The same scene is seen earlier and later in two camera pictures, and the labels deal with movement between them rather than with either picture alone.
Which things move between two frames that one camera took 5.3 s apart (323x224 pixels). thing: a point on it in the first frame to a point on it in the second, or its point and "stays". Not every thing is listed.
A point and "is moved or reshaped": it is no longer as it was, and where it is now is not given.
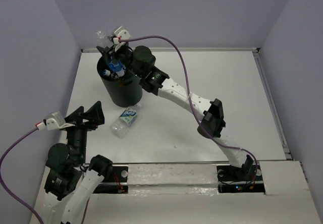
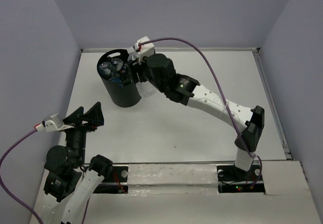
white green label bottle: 120,127 is moved or reshaped
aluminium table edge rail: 189,50 stays
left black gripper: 96,113 stays
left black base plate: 119,174 stays
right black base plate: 248,179 stays
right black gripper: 109,51 to 139,67
